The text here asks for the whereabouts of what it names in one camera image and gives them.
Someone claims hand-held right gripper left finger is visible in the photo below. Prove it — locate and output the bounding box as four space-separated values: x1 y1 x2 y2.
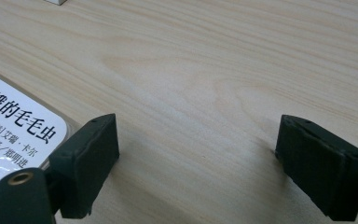
48 113 121 219

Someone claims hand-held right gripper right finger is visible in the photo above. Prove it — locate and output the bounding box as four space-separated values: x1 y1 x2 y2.
274 114 358 222

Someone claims grey expandable metal book rack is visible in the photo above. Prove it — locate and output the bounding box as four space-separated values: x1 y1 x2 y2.
45 0 68 7

